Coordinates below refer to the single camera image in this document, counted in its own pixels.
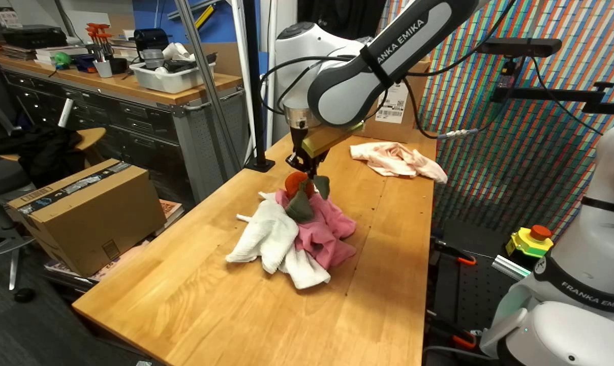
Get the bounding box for pink shirt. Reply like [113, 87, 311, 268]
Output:
[272, 189, 359, 272]

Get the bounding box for white plastic bin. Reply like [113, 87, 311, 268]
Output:
[129, 60, 218, 95]

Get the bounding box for black clamp with orange handle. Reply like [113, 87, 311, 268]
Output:
[429, 235, 482, 271]
[425, 312, 482, 353]

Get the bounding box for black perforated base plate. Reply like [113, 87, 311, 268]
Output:
[426, 251, 527, 342]

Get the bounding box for grey workbench with wooden top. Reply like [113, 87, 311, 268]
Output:
[0, 44, 250, 205]

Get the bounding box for peach shirt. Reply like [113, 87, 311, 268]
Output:
[347, 140, 452, 188]

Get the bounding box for black printer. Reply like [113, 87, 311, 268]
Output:
[0, 24, 70, 50]

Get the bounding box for wooden stool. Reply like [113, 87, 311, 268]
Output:
[0, 126, 110, 164]

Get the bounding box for blue board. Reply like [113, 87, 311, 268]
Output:
[130, 0, 240, 49]

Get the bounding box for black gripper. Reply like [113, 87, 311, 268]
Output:
[284, 126, 323, 184]

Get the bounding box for white cup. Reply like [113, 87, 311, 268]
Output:
[92, 60, 113, 82]

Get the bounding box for tan wrist camera mount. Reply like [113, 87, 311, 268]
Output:
[299, 125, 354, 160]

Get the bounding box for white terry towel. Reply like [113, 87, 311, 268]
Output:
[224, 195, 333, 292]

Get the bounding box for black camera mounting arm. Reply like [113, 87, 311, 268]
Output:
[487, 56, 614, 118]

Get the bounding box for black jacket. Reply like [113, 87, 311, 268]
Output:
[14, 126, 87, 189]

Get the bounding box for cardboard box with black tape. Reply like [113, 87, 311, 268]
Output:
[4, 157, 168, 277]

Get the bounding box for yellow red emergency stop button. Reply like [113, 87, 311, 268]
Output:
[504, 221, 558, 262]

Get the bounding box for silver tripod leg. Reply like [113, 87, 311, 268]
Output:
[172, 0, 246, 174]

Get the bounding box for black bar camera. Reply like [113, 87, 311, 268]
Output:
[477, 37, 565, 60]

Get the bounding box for black vertical stand pole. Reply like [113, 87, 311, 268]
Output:
[242, 0, 276, 173]

